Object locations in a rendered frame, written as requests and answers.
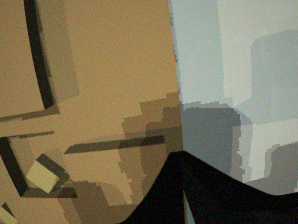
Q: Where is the tan square board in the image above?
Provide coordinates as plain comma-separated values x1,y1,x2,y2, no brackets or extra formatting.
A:
0,0,184,224

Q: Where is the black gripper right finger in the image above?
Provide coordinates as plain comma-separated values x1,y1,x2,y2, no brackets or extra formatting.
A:
177,151,298,224

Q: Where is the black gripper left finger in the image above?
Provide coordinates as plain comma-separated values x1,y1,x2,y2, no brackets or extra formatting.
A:
118,151,185,224

